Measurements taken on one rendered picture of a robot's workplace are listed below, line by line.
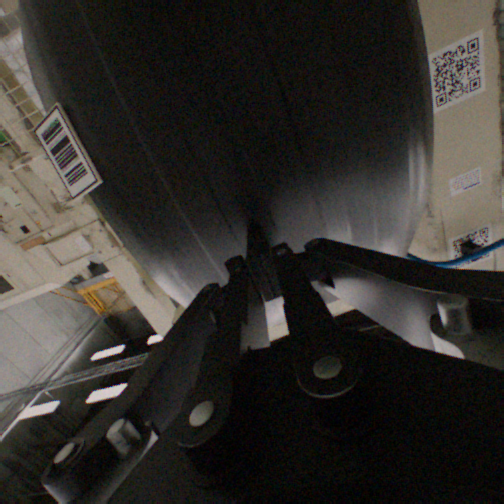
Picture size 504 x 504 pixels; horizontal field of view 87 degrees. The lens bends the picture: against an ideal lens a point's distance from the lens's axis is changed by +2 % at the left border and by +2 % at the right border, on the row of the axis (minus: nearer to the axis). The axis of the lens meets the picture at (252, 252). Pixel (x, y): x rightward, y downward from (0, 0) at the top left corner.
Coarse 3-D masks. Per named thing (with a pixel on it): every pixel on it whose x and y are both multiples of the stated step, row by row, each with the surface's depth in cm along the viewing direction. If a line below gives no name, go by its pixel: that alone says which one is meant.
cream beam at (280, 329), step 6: (342, 300) 83; (330, 306) 83; (336, 306) 83; (342, 306) 83; (348, 306) 84; (336, 312) 84; (342, 312) 85; (276, 324) 85; (282, 324) 85; (270, 330) 85; (276, 330) 85; (282, 330) 86; (270, 336) 86; (276, 336) 86
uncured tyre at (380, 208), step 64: (64, 0) 18; (128, 0) 17; (192, 0) 17; (256, 0) 16; (320, 0) 16; (384, 0) 17; (64, 64) 18; (128, 64) 17; (192, 64) 17; (256, 64) 17; (320, 64) 17; (384, 64) 18; (128, 128) 18; (192, 128) 18; (256, 128) 18; (320, 128) 18; (384, 128) 19; (128, 192) 20; (192, 192) 20; (256, 192) 20; (320, 192) 20; (384, 192) 21; (192, 256) 22
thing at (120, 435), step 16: (112, 432) 7; (128, 432) 7; (144, 432) 7; (128, 448) 7; (144, 448) 7; (112, 464) 7; (128, 464) 7; (96, 480) 7; (112, 480) 6; (80, 496) 6; (96, 496) 6
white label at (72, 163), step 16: (48, 112) 19; (64, 112) 19; (48, 128) 20; (64, 128) 19; (48, 144) 20; (64, 144) 20; (80, 144) 19; (64, 160) 20; (80, 160) 20; (64, 176) 21; (80, 176) 20; (96, 176) 20; (80, 192) 21
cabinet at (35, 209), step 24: (0, 144) 348; (0, 168) 350; (24, 168) 365; (0, 192) 365; (24, 192) 363; (48, 192) 388; (0, 216) 382; (24, 216) 380; (48, 216) 377; (24, 240) 400
